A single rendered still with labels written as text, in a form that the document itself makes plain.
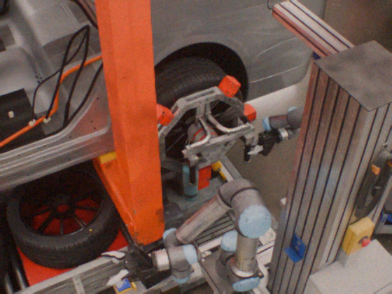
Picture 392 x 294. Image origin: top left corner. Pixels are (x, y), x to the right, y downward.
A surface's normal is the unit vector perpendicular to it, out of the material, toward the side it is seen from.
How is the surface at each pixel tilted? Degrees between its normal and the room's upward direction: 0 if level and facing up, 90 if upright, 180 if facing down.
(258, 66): 90
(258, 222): 84
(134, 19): 90
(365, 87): 0
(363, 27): 0
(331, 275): 0
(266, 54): 90
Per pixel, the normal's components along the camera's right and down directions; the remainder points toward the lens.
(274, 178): 0.00, -0.70
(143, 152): 0.47, 0.63
